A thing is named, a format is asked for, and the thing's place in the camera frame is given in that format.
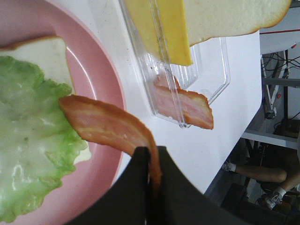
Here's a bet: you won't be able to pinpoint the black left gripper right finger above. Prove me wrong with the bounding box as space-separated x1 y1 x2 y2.
157 146 300 225

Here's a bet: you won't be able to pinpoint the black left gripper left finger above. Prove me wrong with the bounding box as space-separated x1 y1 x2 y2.
68 147 150 225

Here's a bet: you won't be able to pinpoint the bacon strip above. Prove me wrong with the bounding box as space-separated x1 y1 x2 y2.
59 95 162 195
154 75 214 129

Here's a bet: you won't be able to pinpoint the green lettuce leaf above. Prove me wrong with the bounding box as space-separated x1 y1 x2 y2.
0 56 87 222

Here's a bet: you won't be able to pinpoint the white bread slice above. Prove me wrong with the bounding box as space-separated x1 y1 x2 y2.
184 0 291 46
0 37 91 167

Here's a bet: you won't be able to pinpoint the seated person legs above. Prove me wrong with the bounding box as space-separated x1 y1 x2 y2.
221 145 300 210

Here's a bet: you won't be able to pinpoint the clear right plastic tray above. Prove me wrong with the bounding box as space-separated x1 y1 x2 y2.
120 0 230 128

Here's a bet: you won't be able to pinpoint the pink round plate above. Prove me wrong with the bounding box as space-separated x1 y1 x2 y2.
0 0 124 225

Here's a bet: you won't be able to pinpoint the yellow cheese slice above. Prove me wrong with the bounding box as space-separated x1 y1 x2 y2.
125 0 193 66

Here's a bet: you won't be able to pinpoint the background equipment rack with cables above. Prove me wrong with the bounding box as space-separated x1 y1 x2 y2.
260 0 300 137

